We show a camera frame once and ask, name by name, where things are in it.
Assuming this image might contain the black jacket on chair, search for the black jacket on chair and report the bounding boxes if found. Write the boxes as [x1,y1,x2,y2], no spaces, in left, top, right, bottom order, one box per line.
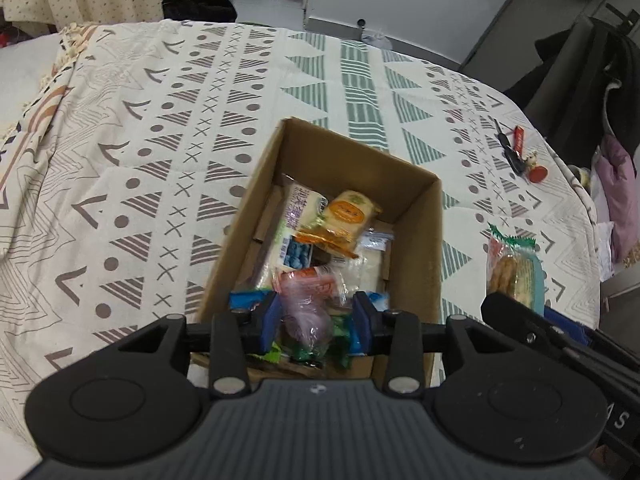
[504,18,639,166]

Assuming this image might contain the brown cardboard box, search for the brown cardboard box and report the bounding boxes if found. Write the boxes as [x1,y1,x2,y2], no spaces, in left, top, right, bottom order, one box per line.
[188,116,445,386]

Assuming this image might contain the purple snack packet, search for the purple snack packet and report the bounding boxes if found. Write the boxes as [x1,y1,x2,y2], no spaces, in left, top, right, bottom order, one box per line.
[281,295,333,356]

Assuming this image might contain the white blueberry snack pack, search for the white blueberry snack pack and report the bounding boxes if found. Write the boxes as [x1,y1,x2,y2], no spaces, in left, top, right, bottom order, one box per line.
[252,174,329,289]

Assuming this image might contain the blue snack packet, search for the blue snack packet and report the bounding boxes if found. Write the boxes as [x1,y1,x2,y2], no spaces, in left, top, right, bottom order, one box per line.
[230,290,390,362]

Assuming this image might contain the orange sausage snack pack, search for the orange sausage snack pack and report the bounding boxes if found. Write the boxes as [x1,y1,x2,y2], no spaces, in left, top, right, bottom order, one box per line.
[272,266,349,306]

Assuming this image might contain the green snack packet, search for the green snack packet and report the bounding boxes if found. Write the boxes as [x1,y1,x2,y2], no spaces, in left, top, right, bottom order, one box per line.
[248,314,360,372]

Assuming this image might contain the green-edged biscuit snack pack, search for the green-edged biscuit snack pack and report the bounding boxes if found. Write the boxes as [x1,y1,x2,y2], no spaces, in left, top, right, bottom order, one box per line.
[486,223,544,315]

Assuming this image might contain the red strip keychain charm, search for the red strip keychain charm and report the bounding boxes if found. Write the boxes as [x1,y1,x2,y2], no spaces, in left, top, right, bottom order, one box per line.
[513,126,524,159]

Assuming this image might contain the pink pillow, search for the pink pillow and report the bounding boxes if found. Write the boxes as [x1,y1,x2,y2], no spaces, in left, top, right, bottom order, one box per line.
[594,133,639,263]

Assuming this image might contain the orange cracker snack pack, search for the orange cracker snack pack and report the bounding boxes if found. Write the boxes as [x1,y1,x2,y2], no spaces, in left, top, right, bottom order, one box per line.
[294,190,382,259]

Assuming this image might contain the red round keychain tag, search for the red round keychain tag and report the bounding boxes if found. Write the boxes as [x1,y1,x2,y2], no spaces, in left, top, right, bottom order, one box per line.
[527,165,548,183]

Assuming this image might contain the patterned white bed blanket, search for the patterned white bed blanket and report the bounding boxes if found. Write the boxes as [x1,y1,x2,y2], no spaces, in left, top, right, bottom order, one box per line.
[1,21,600,479]

